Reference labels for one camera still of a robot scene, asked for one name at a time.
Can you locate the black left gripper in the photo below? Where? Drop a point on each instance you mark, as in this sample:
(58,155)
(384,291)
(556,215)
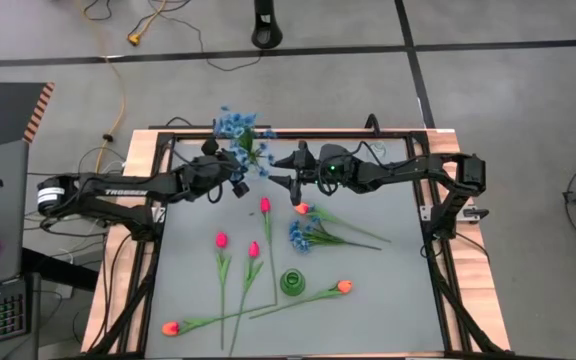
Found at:
(208,175)

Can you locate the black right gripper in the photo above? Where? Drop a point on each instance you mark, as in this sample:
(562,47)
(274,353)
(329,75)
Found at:
(330,170)

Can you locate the blue artificial flower bunch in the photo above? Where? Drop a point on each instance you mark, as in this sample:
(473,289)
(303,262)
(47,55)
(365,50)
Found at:
(300,239)
(238,130)

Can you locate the orange artificial tulip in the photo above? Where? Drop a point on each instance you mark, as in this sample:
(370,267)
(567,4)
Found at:
(302,208)
(344,286)
(170,328)

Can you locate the red artificial tulip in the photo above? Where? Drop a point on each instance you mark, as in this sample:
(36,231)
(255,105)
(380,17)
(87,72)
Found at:
(222,240)
(265,205)
(254,249)

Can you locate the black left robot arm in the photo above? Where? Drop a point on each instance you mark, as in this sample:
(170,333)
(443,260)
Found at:
(118,192)

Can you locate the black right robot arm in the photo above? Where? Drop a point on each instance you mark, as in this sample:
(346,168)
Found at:
(418,170)

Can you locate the clear glass vase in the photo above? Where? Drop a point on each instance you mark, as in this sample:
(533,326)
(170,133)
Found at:
(257,170)
(379,149)

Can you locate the green patterned glass vase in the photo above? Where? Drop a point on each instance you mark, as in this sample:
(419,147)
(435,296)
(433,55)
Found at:
(293,282)

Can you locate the black pole base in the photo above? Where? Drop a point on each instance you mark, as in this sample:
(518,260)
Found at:
(266,30)

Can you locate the black mat orange striped edge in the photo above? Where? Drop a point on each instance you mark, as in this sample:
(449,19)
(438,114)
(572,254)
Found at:
(3,110)

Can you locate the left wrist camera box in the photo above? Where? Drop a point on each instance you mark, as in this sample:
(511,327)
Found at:
(240,189)

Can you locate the black aluminium table frame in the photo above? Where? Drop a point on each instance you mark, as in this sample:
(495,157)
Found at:
(328,135)

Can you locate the black frame hook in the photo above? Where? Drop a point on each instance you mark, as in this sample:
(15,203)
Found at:
(374,120)

